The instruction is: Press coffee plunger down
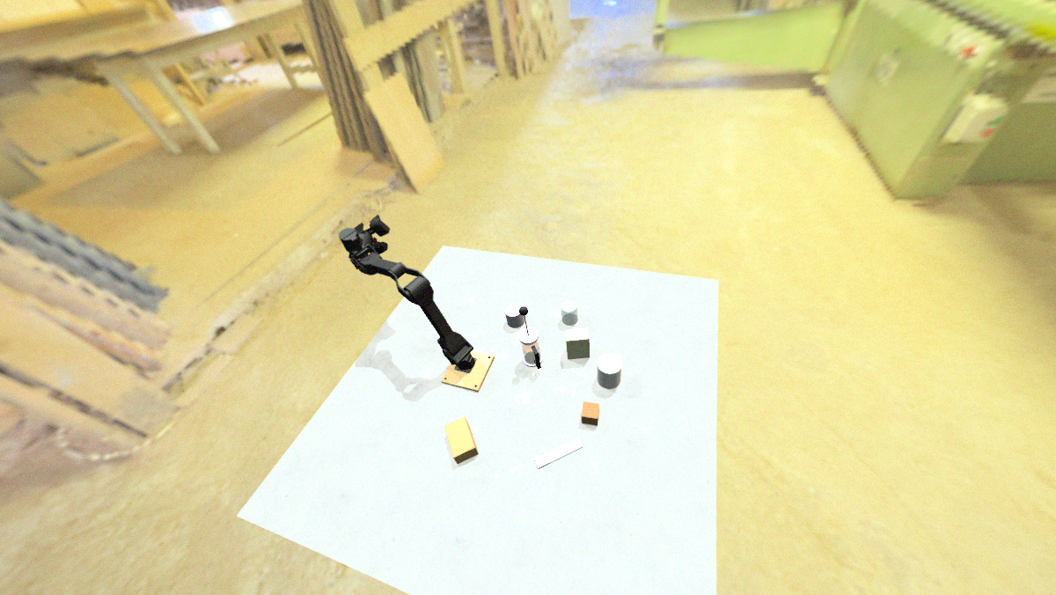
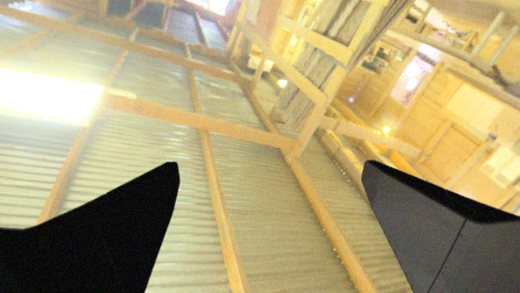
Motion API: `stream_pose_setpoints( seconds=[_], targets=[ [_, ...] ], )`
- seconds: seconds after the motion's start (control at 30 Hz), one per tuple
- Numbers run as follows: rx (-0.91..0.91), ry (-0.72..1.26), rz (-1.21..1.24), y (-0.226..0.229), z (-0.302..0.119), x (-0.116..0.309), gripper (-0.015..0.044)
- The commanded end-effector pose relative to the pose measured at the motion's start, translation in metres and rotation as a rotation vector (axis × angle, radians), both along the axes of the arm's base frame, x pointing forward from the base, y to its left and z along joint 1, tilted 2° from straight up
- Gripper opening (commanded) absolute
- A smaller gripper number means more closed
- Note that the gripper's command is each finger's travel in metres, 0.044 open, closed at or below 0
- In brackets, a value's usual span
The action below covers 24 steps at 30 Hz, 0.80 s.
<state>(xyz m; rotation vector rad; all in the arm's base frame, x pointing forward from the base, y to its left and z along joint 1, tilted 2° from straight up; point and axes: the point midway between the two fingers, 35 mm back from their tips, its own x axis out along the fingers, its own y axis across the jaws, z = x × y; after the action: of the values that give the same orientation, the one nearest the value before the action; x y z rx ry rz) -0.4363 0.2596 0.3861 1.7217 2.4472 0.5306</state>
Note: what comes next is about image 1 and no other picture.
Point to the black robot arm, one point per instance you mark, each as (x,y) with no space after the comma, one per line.
(455,346)

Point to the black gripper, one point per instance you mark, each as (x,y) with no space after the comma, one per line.
(376,226)

